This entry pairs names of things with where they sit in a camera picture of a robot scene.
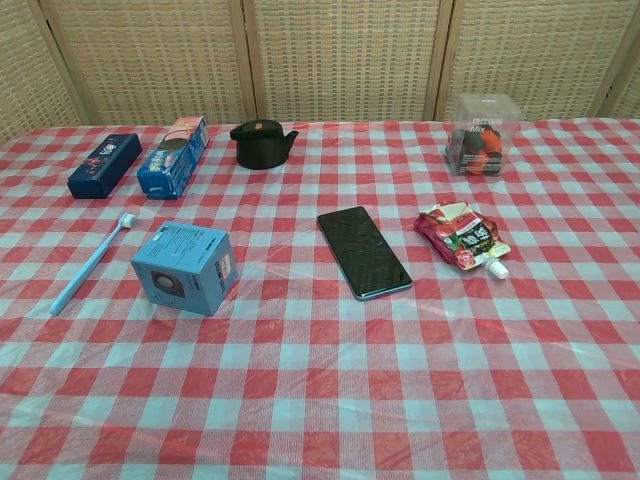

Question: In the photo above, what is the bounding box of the clear plastic snack box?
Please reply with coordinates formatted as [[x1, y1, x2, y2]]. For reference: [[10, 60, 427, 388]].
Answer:
[[446, 92, 519, 177]]

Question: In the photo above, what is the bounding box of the woven bamboo screen panel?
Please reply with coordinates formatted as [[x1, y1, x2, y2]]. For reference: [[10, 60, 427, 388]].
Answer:
[[39, 0, 254, 127], [0, 0, 89, 144], [242, 0, 454, 124], [437, 0, 634, 123], [587, 0, 640, 121]]

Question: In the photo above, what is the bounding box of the light blue toothbrush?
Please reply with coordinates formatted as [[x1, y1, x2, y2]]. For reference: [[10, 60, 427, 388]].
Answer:
[[49, 212, 137, 316]]

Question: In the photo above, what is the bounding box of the black teapot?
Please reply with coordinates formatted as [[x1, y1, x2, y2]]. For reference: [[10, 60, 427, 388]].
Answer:
[[229, 118, 300, 170]]

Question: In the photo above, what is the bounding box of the red white checkered tablecloth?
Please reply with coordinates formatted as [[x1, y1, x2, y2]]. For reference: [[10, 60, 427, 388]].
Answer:
[[0, 117, 640, 480]]

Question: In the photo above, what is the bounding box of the small light blue box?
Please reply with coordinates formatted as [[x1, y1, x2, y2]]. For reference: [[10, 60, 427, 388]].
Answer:
[[130, 220, 239, 317]]

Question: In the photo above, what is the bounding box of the red spouted drink pouch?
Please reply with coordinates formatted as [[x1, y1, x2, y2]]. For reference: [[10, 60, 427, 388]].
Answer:
[[413, 199, 512, 280]]

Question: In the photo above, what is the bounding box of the dark blue long box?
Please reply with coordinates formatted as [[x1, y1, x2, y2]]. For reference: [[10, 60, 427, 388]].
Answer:
[[67, 133, 144, 200]]

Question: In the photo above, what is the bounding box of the black smartphone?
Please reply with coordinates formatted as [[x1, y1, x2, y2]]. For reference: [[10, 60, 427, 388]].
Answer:
[[316, 205, 414, 302]]

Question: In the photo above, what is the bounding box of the blue and pink cookie pack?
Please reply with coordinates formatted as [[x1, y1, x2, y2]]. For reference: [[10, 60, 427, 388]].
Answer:
[[136, 115, 210, 201]]

